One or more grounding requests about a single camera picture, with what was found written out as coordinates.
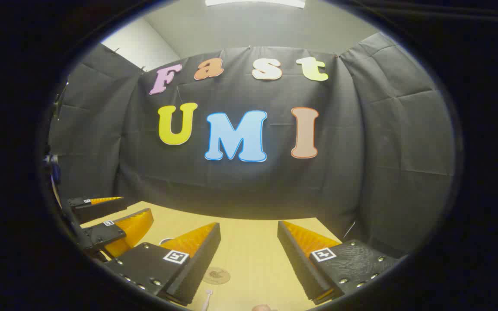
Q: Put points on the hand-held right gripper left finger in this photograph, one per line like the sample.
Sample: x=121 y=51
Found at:
x=201 y=268

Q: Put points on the round wooden coaster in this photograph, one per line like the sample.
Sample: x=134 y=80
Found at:
x=216 y=275

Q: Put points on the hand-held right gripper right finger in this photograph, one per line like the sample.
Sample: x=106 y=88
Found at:
x=296 y=263

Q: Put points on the ceiling light panel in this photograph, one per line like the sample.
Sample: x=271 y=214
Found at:
x=255 y=2

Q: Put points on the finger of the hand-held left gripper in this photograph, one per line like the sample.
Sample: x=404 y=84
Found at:
x=97 y=209
x=102 y=235

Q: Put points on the white toothbrush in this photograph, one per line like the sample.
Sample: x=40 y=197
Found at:
x=208 y=299

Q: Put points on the wooden desktop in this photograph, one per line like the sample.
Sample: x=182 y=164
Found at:
x=253 y=259

